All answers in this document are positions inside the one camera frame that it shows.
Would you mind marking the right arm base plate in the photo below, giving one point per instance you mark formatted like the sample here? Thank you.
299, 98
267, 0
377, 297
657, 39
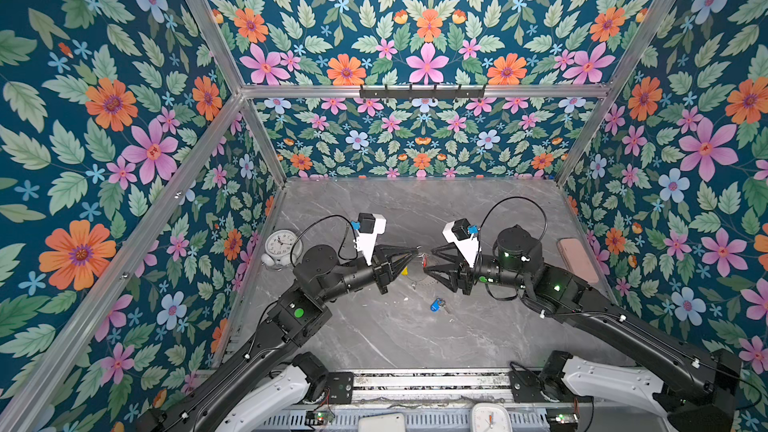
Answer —
528, 387

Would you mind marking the black hook rail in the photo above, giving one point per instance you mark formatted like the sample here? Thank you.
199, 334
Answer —
408, 92

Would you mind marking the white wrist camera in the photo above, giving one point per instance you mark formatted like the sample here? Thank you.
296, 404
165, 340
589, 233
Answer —
368, 227
465, 237

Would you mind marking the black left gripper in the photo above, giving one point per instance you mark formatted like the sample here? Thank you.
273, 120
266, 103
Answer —
383, 266

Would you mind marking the white square clock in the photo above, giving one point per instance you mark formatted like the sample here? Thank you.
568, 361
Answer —
489, 417

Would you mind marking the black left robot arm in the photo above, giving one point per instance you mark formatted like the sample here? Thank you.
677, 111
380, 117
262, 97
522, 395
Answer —
269, 373

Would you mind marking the pink rectangular case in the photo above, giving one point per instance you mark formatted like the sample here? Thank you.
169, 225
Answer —
578, 260

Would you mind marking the white alarm clock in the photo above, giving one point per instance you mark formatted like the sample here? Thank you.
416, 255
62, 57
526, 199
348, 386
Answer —
282, 248

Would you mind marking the key with blue tag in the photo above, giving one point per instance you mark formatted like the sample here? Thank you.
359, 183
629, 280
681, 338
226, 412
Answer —
438, 305

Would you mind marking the white device at front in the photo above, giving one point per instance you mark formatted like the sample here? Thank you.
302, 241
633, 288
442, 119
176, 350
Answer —
383, 423

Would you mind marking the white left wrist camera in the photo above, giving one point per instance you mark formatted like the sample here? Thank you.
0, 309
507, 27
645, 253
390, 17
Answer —
368, 227

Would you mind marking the large grey perforated keyring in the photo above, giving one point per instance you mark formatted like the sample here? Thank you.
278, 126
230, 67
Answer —
414, 266

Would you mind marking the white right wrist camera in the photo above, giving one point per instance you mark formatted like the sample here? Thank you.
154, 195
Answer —
465, 237

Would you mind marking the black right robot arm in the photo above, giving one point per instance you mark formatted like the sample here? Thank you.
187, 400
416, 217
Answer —
690, 388

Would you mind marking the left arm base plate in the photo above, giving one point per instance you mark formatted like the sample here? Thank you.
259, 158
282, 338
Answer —
335, 388

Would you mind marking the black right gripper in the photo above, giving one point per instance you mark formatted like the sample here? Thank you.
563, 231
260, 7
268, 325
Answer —
451, 271

